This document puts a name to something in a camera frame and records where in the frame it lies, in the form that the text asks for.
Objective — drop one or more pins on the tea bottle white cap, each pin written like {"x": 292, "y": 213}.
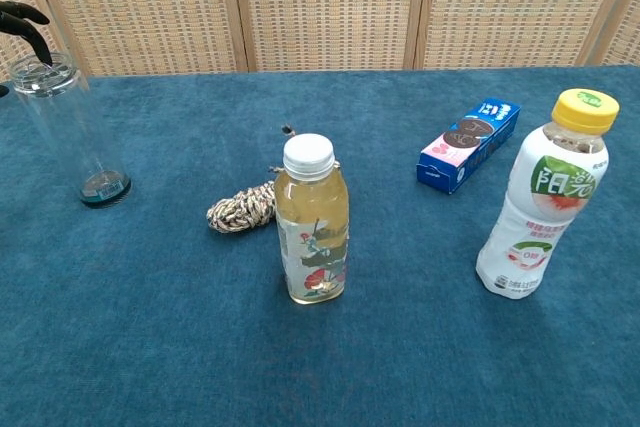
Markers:
{"x": 310, "y": 207}

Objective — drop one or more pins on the blue table cloth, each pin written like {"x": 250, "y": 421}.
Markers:
{"x": 200, "y": 347}

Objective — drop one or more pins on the white bottle yellow cap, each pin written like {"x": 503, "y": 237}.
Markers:
{"x": 540, "y": 207}

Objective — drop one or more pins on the blue cookie box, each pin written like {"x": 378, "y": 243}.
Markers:
{"x": 460, "y": 157}

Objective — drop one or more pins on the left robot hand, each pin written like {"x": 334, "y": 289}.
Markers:
{"x": 20, "y": 17}

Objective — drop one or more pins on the woven bamboo folding screen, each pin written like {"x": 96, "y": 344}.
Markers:
{"x": 325, "y": 7}

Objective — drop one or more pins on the clear glass jar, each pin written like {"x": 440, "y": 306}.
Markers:
{"x": 65, "y": 137}

